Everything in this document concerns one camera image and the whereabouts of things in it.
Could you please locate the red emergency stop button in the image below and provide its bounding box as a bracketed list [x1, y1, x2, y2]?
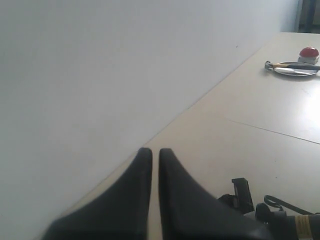
[298, 46, 320, 65]

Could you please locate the round steel plate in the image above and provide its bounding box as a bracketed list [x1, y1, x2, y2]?
[273, 61, 319, 77]

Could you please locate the black handled hammer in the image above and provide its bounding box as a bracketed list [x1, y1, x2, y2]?
[264, 61, 320, 71]

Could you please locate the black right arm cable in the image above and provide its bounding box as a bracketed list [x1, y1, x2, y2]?
[263, 194, 316, 216]

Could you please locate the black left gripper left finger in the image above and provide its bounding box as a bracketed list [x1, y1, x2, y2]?
[43, 147, 153, 240]

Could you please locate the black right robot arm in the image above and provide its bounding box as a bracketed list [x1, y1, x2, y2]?
[218, 177, 320, 240]

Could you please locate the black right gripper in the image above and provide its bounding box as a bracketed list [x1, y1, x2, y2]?
[218, 177, 288, 224]

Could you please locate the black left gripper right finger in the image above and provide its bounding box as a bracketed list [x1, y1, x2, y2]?
[158, 148, 273, 240]

